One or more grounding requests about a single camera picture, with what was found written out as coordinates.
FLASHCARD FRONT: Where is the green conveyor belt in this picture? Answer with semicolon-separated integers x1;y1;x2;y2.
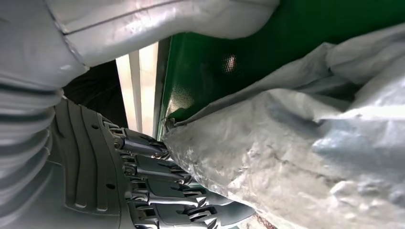
158;0;405;140

